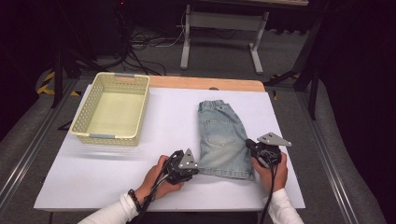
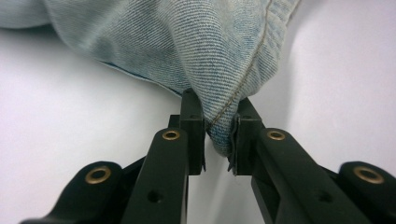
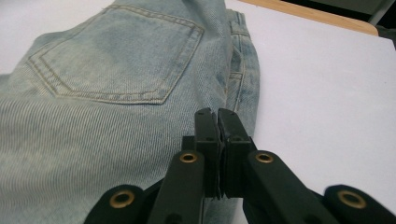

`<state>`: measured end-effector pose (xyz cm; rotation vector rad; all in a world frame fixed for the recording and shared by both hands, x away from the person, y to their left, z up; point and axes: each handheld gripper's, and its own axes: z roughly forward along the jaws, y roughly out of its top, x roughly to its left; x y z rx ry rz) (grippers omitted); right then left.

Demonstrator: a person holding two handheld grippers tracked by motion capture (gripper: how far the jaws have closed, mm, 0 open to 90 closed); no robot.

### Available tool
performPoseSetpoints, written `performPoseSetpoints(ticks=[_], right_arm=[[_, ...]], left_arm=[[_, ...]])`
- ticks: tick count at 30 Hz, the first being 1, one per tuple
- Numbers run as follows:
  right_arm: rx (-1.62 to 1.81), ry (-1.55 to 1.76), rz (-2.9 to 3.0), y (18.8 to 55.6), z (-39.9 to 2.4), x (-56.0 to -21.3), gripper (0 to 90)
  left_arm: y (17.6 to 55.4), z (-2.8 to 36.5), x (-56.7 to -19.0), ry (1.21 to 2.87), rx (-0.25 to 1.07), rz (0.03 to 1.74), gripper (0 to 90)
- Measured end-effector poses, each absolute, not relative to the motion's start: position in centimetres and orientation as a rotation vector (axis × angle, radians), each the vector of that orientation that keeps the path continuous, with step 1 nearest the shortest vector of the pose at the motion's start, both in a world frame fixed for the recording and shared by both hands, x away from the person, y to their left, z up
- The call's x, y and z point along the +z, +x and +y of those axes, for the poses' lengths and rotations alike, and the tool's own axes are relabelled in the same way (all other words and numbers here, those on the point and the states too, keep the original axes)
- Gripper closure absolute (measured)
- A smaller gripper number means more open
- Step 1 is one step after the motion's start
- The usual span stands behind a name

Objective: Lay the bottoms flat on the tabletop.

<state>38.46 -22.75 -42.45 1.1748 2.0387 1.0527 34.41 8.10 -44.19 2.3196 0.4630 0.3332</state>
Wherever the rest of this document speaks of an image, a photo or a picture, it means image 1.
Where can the pale yellow perforated plastic basket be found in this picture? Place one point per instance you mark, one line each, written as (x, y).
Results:
(109, 115)

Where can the person's right hand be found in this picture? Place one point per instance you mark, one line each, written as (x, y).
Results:
(280, 177)

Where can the person's dark clothing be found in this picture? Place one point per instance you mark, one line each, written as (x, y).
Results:
(202, 218)

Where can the yellow black hazard tape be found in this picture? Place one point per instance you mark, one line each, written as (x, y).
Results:
(46, 87)

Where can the light blue denim shorts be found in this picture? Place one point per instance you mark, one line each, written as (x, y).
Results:
(221, 137)

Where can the person's left hand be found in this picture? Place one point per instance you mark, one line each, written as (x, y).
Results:
(152, 183)

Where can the black metal stand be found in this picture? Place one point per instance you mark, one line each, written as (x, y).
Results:
(313, 93)
(57, 77)

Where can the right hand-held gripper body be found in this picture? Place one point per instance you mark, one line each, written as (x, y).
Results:
(267, 152)

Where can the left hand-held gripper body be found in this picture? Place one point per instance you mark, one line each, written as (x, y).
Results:
(180, 166)

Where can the white metal stand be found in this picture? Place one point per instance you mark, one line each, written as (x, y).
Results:
(224, 21)

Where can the black curtain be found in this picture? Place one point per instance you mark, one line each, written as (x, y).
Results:
(364, 93)

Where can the aluminium floor rail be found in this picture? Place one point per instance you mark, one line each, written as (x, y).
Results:
(327, 161)
(28, 158)

